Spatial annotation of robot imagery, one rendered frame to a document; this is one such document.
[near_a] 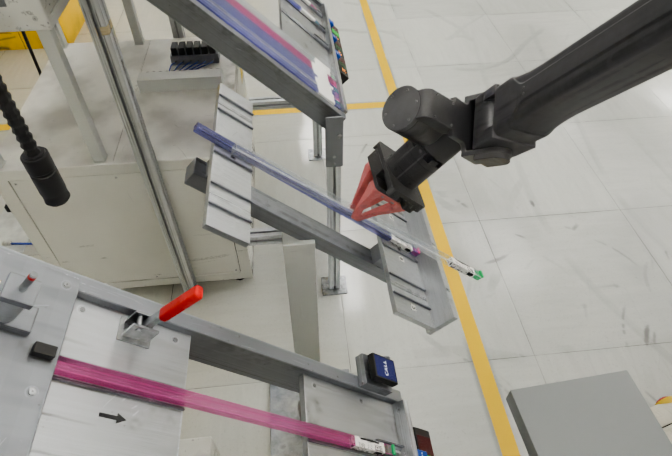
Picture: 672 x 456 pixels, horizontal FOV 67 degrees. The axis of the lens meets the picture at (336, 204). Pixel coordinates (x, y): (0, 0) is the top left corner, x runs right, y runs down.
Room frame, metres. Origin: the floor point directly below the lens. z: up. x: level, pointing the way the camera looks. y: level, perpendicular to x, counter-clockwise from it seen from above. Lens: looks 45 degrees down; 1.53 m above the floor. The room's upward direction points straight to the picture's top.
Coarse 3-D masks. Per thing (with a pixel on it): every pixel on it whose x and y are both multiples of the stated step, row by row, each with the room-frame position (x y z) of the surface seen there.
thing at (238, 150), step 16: (240, 144) 0.51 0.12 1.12; (256, 160) 0.50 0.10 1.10; (288, 176) 0.50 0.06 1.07; (320, 192) 0.51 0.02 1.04; (352, 208) 0.52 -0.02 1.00; (368, 224) 0.52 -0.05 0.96; (384, 224) 0.52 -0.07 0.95; (400, 240) 0.52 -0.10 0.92; (416, 240) 0.53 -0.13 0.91; (432, 256) 0.53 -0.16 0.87; (448, 256) 0.54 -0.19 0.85
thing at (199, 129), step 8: (200, 128) 0.61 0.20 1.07; (208, 128) 0.63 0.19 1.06; (208, 136) 0.61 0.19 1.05; (216, 136) 0.62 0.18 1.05; (216, 144) 0.61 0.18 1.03; (224, 144) 0.62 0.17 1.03; (232, 144) 0.62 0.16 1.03; (288, 184) 0.62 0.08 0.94; (304, 192) 0.63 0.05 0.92; (320, 200) 0.63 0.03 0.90; (336, 208) 0.63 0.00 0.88; (344, 216) 0.63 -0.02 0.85; (360, 224) 0.64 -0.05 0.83; (376, 232) 0.64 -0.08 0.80
